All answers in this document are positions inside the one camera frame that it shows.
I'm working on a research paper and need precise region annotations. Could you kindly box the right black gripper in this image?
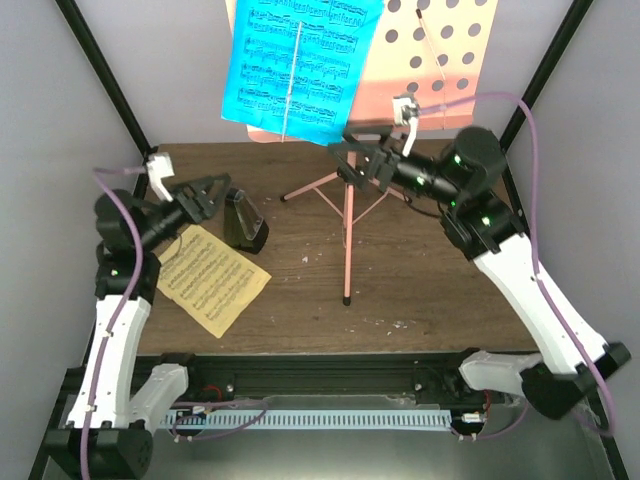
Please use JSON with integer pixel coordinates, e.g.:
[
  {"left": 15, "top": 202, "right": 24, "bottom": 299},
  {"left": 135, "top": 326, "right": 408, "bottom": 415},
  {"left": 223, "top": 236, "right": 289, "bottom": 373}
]
[{"left": 327, "top": 127, "right": 464, "bottom": 208}]

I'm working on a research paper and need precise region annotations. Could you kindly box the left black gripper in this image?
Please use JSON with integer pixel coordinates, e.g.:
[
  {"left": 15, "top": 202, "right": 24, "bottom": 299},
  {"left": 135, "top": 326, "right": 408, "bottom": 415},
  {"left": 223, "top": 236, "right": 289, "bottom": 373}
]
[{"left": 139, "top": 174, "right": 233, "bottom": 253}]

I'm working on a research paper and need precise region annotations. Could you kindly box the black metronome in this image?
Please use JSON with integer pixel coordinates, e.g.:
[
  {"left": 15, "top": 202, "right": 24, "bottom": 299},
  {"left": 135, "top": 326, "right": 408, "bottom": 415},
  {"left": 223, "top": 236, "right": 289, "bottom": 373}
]
[{"left": 223, "top": 188, "right": 270, "bottom": 255}]

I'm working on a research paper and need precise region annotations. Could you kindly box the pink music stand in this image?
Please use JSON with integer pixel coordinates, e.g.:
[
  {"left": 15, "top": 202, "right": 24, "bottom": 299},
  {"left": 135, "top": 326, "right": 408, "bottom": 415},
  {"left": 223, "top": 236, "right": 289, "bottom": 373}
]
[{"left": 224, "top": 0, "right": 501, "bottom": 307}]

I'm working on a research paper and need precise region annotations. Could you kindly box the yellow sheet music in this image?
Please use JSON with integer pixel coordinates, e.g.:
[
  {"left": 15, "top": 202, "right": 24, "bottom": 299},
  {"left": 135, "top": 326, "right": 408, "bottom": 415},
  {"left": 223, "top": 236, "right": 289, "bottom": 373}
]
[{"left": 157, "top": 225, "right": 271, "bottom": 339}]

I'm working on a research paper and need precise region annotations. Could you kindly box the blue sheet music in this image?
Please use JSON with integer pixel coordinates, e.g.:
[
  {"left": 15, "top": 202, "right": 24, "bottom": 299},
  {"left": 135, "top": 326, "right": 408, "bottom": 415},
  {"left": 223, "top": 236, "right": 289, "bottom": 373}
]
[{"left": 221, "top": 1, "right": 384, "bottom": 146}]

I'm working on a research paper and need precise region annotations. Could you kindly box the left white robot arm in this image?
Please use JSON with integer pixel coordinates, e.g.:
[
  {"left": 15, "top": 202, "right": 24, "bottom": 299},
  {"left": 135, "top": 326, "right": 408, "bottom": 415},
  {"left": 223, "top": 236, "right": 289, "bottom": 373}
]
[{"left": 44, "top": 173, "right": 231, "bottom": 479}]

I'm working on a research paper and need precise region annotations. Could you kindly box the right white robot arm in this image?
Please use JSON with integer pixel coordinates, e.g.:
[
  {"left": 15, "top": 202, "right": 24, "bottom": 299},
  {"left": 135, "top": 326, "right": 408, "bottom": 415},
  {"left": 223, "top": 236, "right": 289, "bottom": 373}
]
[{"left": 328, "top": 126, "right": 631, "bottom": 420}]

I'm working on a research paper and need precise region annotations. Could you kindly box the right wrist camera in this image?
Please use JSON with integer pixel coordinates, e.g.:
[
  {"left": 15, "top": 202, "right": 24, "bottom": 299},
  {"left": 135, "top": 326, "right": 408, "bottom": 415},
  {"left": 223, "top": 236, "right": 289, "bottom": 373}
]
[{"left": 392, "top": 93, "right": 420, "bottom": 157}]

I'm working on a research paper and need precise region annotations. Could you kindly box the black aluminium frame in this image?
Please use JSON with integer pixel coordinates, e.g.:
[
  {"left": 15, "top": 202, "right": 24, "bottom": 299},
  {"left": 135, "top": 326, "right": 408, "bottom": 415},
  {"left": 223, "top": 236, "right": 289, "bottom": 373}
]
[{"left": 59, "top": 1, "right": 616, "bottom": 452}]

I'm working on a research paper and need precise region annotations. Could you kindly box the light blue slotted cable duct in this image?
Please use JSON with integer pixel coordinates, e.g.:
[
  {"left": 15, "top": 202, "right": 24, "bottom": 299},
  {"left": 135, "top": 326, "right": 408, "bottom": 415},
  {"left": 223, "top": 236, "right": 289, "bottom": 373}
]
[{"left": 161, "top": 409, "right": 452, "bottom": 431}]

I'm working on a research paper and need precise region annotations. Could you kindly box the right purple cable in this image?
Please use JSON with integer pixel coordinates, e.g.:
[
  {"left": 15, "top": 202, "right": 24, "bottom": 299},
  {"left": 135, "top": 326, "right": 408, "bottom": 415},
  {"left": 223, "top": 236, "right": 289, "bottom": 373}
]
[{"left": 417, "top": 91, "right": 616, "bottom": 441}]

